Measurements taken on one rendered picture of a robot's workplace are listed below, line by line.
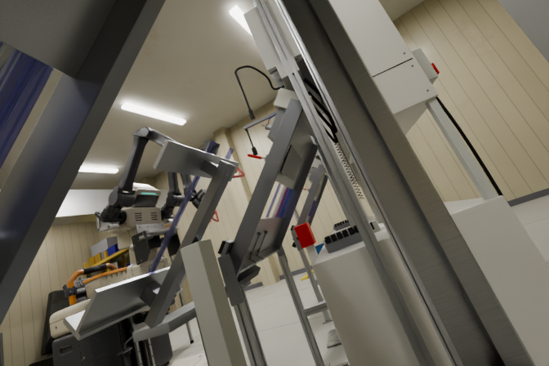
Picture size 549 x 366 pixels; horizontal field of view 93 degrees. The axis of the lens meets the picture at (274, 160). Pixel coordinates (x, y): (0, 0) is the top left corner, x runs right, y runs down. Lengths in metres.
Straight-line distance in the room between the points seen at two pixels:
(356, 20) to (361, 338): 1.16
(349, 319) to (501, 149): 4.28
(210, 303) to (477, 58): 5.09
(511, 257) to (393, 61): 0.74
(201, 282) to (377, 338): 0.59
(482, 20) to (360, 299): 5.06
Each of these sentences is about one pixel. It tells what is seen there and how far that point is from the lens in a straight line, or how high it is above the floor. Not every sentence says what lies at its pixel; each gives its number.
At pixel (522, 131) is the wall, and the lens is 5.11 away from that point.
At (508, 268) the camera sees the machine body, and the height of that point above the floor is 0.43.
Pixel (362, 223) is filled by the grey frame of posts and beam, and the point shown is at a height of 0.69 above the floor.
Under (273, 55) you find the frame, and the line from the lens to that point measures 1.18.
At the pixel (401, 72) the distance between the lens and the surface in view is 1.12.
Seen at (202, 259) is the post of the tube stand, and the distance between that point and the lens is 0.73.
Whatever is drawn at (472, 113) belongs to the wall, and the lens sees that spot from 5.04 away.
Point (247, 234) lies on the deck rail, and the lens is 1.03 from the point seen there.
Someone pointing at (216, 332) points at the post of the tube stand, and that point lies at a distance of 0.75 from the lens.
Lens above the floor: 0.74
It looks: 16 degrees up
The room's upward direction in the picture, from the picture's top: 21 degrees counter-clockwise
